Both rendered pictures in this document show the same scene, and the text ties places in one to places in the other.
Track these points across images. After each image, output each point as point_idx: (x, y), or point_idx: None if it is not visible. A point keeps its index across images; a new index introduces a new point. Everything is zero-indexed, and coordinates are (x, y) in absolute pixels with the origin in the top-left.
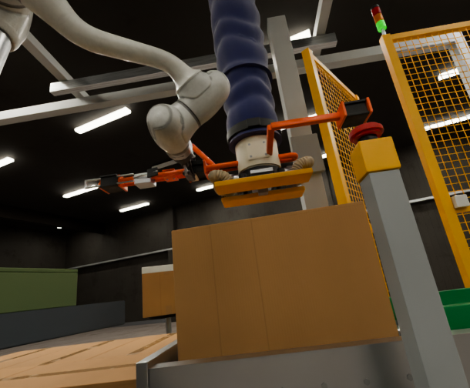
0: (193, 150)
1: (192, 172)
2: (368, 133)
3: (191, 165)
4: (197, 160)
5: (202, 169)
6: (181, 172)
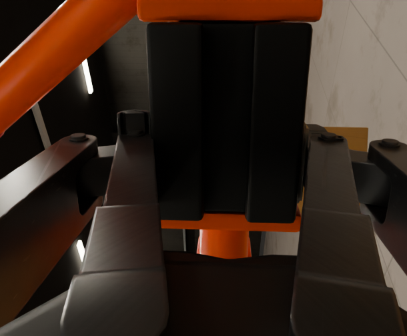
0: (18, 119)
1: (352, 182)
2: None
3: (373, 232)
4: (150, 87)
5: (286, 39)
6: (236, 250)
